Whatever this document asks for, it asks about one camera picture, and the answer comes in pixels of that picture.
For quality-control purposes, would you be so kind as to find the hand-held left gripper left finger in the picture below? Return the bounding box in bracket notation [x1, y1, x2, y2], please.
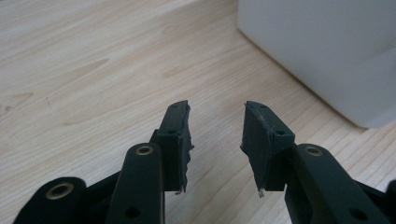
[148, 99, 195, 196]

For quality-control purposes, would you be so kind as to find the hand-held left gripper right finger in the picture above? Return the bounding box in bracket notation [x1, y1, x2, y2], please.
[239, 100, 296, 199]

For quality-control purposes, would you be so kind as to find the white plastic storage box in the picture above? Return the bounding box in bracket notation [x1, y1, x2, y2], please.
[236, 0, 396, 130]

